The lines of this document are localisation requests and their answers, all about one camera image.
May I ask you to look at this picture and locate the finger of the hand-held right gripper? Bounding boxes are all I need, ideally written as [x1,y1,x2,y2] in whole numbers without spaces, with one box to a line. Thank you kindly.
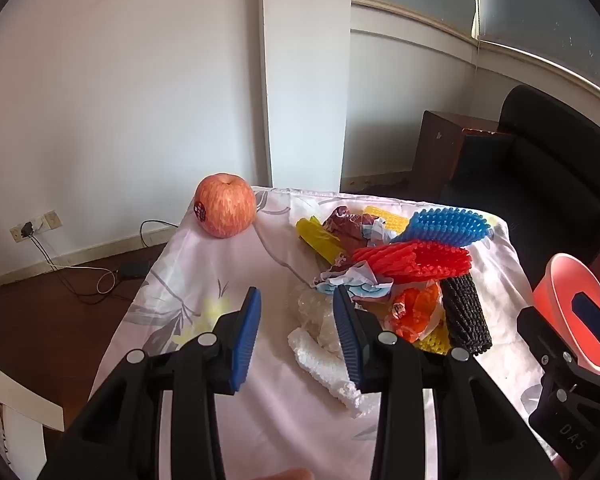
[516,305,583,378]
[571,290,600,346]

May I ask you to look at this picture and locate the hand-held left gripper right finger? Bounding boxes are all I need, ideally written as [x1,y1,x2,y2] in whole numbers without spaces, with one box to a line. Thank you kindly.
[332,285,563,480]

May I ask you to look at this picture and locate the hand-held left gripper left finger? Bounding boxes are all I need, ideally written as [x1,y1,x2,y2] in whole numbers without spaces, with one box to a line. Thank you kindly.
[39,286,262,480]

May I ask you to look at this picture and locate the white foam net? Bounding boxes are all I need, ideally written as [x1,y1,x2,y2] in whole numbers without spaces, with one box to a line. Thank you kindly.
[287,327,376,418]

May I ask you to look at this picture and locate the clear plastic wrap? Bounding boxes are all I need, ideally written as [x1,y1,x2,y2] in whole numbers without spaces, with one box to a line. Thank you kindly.
[295,285,343,353]

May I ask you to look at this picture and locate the pink plastic bucket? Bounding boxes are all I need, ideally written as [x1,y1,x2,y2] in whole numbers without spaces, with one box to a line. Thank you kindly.
[531,253,600,375]

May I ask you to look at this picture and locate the blue-white wrapper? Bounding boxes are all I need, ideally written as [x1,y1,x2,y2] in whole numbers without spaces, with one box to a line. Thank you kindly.
[314,262,396,306]

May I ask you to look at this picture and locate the orange plastic wrapper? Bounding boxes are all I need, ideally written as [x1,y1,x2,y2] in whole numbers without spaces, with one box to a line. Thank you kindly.
[384,280,446,343]

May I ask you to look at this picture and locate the black foam net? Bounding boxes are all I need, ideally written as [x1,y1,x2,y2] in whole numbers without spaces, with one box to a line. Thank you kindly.
[439,275,493,358]

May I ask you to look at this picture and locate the yellow foam net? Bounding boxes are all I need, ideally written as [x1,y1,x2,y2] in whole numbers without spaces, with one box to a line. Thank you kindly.
[364,205,411,235]
[415,317,452,357]

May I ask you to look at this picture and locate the red foam net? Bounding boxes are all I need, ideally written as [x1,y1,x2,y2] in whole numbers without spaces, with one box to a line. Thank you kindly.
[351,241,473,281]

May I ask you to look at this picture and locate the yellow plastic wrapper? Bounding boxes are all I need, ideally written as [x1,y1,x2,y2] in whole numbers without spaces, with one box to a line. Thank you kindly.
[296,216,353,267]

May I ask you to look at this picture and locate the red-brown wrapper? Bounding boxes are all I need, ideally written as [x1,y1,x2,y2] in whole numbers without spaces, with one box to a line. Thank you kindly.
[325,206,391,256]

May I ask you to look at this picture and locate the blue foam net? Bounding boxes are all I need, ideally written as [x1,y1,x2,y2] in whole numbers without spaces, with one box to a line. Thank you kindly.
[395,207,492,248]

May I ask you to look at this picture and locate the pink floral tablecloth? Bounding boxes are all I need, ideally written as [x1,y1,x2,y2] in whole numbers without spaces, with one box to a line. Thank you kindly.
[87,186,571,480]

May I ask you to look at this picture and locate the black power adapter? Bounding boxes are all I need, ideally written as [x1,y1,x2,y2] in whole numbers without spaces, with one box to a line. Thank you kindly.
[117,261,148,281]

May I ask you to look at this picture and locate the red apple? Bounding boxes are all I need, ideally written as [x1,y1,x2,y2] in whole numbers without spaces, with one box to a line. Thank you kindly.
[194,172,257,239]

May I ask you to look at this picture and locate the black leather armchair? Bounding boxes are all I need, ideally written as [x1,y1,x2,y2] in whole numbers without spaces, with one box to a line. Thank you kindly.
[411,85,600,286]

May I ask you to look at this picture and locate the white cable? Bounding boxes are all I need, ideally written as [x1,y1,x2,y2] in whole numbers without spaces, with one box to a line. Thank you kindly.
[96,267,118,295]

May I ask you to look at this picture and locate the black power cable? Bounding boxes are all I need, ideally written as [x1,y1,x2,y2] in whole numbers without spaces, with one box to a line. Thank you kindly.
[27,219,178,306]

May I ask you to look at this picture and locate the white wall socket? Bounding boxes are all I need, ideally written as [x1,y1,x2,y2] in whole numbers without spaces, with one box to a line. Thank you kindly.
[9,210,62,243]

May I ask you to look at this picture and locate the white blind cord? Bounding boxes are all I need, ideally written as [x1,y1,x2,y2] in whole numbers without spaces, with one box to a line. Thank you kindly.
[472,0,482,71]

